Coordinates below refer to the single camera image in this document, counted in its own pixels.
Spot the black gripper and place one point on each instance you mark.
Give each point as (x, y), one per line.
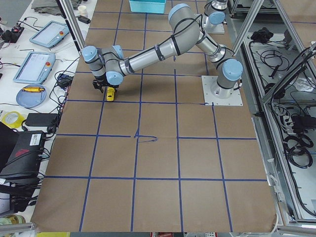
(99, 82)

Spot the yellow beetle toy car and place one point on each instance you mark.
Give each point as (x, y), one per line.
(110, 94)

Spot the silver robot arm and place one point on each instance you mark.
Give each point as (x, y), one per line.
(109, 66)
(212, 6)

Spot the black power adapter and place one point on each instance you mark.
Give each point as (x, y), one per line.
(40, 119)

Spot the near teach pendant tablet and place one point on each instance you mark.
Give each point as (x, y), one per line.
(35, 68)

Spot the teach pendant tablet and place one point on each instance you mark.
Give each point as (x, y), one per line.
(50, 35)
(35, 68)

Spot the yellow screwdriver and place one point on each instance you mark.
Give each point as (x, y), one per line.
(33, 89)

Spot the far teach pendant tablet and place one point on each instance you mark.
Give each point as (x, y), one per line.
(50, 35)

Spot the blue plate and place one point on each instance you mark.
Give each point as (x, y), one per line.
(30, 100)

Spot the turquoise plastic bin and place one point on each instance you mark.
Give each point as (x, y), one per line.
(148, 6)

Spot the yellow tape roll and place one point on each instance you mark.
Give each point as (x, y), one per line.
(13, 119)

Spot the grey cloth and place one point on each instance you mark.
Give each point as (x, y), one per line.
(46, 6)

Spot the black computer box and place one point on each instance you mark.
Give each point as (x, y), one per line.
(20, 153)

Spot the aluminium frame post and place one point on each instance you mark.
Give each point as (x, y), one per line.
(67, 11)

